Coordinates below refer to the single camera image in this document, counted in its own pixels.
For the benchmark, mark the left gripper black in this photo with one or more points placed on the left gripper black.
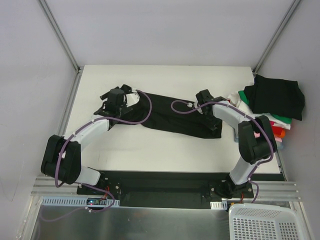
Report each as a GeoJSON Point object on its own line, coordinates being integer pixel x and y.
{"type": "Point", "coordinates": [125, 89]}

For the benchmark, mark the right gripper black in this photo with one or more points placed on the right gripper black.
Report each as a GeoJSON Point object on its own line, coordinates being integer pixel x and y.
{"type": "Point", "coordinates": [213, 122]}

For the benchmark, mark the black printed t-shirt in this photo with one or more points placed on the black printed t-shirt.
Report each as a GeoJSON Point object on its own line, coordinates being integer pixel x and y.
{"type": "Point", "coordinates": [163, 118]}

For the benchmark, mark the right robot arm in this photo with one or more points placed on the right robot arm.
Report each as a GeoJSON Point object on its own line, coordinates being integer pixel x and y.
{"type": "Point", "coordinates": [256, 141]}

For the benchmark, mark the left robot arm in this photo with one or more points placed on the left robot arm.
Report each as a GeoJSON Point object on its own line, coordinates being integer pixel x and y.
{"type": "Point", "coordinates": [62, 158]}

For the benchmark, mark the white t-shirt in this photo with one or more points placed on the white t-shirt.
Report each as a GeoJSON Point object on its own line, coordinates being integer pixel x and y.
{"type": "Point", "coordinates": [236, 100]}

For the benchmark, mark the pink t-shirt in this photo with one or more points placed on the pink t-shirt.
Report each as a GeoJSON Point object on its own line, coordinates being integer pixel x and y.
{"type": "Point", "coordinates": [277, 139]}

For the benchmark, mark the black folded t-shirt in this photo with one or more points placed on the black folded t-shirt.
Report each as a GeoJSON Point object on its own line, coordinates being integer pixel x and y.
{"type": "Point", "coordinates": [275, 96]}

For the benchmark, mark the red t-shirt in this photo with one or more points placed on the red t-shirt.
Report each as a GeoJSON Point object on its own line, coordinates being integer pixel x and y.
{"type": "Point", "coordinates": [276, 128]}

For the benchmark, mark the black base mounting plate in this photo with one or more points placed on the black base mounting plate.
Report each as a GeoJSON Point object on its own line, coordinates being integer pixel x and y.
{"type": "Point", "coordinates": [177, 190]}

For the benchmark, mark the orange t-shirt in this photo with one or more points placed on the orange t-shirt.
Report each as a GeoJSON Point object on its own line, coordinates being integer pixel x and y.
{"type": "Point", "coordinates": [280, 134]}

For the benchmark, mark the white plastic basket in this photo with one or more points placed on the white plastic basket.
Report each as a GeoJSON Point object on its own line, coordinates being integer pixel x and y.
{"type": "Point", "coordinates": [250, 221]}

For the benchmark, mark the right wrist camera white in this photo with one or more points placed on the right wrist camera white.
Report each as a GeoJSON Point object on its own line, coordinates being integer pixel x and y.
{"type": "Point", "coordinates": [194, 107]}

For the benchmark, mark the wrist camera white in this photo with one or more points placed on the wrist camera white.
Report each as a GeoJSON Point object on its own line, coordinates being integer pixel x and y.
{"type": "Point", "coordinates": [194, 107]}
{"type": "Point", "coordinates": [132, 98]}

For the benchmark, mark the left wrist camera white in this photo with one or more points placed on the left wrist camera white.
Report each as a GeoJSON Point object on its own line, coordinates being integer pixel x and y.
{"type": "Point", "coordinates": [132, 98]}

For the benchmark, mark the right aluminium frame post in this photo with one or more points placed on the right aluminium frame post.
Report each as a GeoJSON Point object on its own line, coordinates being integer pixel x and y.
{"type": "Point", "coordinates": [277, 34]}

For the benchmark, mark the aluminium frame post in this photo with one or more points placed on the aluminium frame post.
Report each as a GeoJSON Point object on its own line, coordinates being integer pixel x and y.
{"type": "Point", "coordinates": [277, 34]}
{"type": "Point", "coordinates": [59, 34]}

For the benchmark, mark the left aluminium frame post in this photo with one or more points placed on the left aluminium frame post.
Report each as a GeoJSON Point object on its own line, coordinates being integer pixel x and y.
{"type": "Point", "coordinates": [59, 34]}

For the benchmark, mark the right slotted cable duct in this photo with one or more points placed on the right slotted cable duct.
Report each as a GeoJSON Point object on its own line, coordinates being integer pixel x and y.
{"type": "Point", "coordinates": [219, 205]}

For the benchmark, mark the slotted cable duct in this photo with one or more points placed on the slotted cable duct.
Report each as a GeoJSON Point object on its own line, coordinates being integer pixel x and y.
{"type": "Point", "coordinates": [79, 202]}
{"type": "Point", "coordinates": [219, 205]}

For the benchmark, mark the aluminium front rail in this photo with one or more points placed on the aluminium front rail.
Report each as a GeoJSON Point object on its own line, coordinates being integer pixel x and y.
{"type": "Point", "coordinates": [281, 191]}

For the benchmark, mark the left slotted cable duct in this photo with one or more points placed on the left slotted cable duct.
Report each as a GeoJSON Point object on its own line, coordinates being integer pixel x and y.
{"type": "Point", "coordinates": [79, 202]}

